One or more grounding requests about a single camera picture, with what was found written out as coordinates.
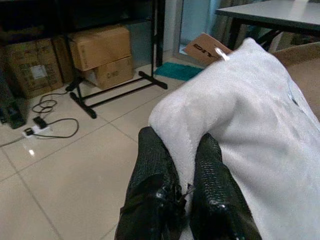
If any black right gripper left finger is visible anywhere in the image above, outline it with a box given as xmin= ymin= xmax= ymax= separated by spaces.
xmin=115 ymin=126 xmax=189 ymax=240

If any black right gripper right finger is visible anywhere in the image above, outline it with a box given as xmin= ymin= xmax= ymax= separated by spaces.
xmin=188 ymin=132 xmax=263 ymax=240

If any white fleece pillow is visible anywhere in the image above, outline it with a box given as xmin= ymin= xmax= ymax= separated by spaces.
xmin=148 ymin=37 xmax=320 ymax=240

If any teal floor mat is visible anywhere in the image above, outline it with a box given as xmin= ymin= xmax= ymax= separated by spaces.
xmin=153 ymin=61 xmax=205 ymax=82

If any brown sofa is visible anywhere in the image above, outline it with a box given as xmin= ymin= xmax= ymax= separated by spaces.
xmin=271 ymin=41 xmax=320 ymax=121

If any black metal rack stand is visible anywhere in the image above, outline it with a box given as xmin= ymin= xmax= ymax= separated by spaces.
xmin=58 ymin=0 xmax=168 ymax=119

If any small brown cardboard box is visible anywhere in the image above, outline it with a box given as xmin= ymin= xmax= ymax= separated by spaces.
xmin=86 ymin=55 xmax=134 ymax=90

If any white power strip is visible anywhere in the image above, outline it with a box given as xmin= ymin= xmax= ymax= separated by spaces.
xmin=21 ymin=124 xmax=52 ymax=138

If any black power adapter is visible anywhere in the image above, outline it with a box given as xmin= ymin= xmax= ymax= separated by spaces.
xmin=33 ymin=116 xmax=47 ymax=129

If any flat cardboard with black print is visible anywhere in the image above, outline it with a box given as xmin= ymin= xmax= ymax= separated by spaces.
xmin=182 ymin=32 xmax=234 ymax=64

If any large brown cardboard box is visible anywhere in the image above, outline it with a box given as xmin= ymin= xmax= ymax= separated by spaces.
xmin=67 ymin=25 xmax=133 ymax=72

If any dark green crate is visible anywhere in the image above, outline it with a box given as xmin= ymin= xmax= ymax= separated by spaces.
xmin=0 ymin=65 xmax=28 ymax=130

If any printed brown cardboard box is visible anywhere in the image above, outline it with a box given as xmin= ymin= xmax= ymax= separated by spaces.
xmin=3 ymin=37 xmax=64 ymax=99

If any grey top table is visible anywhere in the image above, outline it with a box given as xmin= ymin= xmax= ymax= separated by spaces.
xmin=214 ymin=0 xmax=320 ymax=51

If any black power cable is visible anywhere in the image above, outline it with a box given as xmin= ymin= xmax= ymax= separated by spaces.
xmin=31 ymin=87 xmax=80 ymax=139

